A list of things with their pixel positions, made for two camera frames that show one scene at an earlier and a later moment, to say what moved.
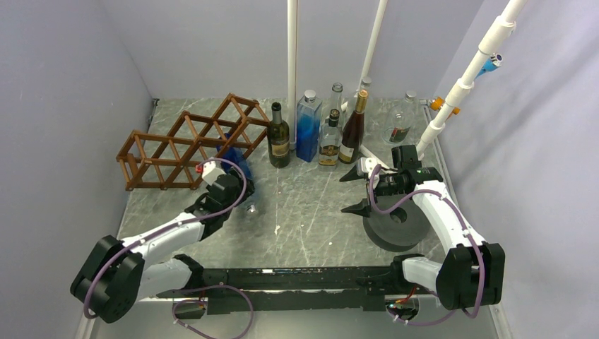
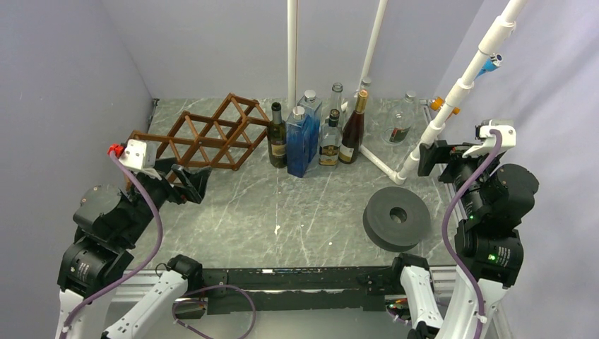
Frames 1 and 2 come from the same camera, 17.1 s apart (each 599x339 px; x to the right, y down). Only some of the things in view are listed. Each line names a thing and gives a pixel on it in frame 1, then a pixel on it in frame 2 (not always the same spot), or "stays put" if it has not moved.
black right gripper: x=362 y=208 to x=440 y=150
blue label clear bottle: x=234 y=159 to x=297 y=144
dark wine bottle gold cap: x=352 y=133 stays put
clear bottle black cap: x=330 y=140 stays put
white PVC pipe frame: x=493 y=42 stays put
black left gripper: x=248 y=190 to x=196 y=181
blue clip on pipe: x=492 y=62 stays put
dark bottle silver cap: x=278 y=140 stays put
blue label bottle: x=307 y=130 stays put
